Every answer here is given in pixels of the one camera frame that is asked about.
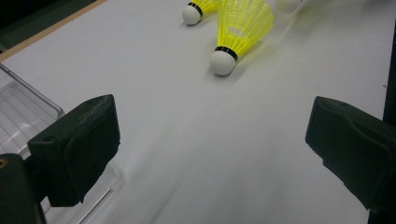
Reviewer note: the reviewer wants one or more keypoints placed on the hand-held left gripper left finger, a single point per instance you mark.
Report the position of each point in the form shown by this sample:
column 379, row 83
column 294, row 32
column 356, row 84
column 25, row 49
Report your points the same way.
column 77, row 149

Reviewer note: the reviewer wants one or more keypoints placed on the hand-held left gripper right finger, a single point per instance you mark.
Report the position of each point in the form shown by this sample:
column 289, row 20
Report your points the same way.
column 351, row 146

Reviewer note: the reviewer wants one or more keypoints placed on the yellow shuttlecock with white cork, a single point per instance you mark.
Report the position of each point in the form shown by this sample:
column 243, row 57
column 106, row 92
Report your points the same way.
column 239, row 28
column 190, row 14

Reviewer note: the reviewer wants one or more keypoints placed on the clear plastic container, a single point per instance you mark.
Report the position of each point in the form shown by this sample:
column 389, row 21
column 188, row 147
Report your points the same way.
column 18, row 112

